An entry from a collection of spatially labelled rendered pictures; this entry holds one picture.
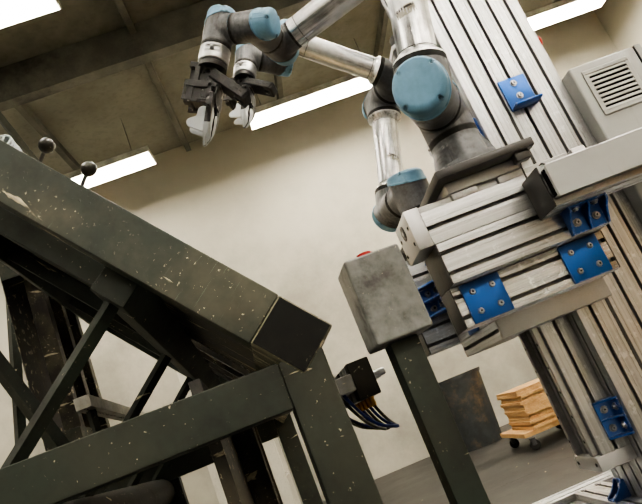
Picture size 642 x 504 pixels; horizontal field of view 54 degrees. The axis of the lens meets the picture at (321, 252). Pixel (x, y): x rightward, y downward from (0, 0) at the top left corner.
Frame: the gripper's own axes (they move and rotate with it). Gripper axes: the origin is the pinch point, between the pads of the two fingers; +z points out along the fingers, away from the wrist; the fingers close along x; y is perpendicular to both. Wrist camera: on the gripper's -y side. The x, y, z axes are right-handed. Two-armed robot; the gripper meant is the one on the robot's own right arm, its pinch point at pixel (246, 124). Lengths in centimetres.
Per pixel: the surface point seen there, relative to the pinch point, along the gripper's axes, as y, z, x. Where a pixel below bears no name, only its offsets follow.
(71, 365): 16, 89, 37
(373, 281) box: -44, 75, 28
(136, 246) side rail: -1, 70, 46
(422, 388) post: -50, 94, 17
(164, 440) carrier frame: -6, 105, 35
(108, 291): 7, 76, 41
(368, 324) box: -42, 83, 26
